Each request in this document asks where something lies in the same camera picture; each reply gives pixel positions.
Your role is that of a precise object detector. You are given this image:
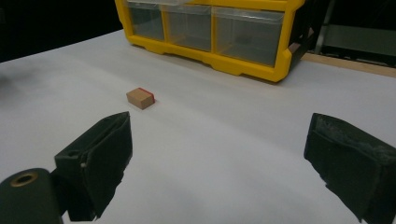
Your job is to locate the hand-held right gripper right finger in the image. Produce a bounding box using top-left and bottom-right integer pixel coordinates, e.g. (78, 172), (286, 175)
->
(304, 112), (396, 224)

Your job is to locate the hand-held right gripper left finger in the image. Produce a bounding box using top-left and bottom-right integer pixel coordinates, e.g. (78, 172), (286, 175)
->
(54, 111), (134, 222)

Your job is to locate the small wooden block red edge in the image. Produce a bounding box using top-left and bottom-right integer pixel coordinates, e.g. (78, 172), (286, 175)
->
(125, 87), (156, 111)

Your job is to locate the yellow drawer organizer cabinet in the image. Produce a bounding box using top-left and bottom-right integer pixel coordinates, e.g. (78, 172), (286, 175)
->
(114, 0), (316, 84)

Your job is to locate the metal stand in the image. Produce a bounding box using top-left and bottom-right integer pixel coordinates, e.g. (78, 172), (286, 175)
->
(313, 0), (396, 68)

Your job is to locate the clear plastic drawer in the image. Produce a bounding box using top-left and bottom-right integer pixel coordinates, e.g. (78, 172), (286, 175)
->
(162, 3), (213, 53)
(211, 6), (285, 68)
(125, 0), (165, 42)

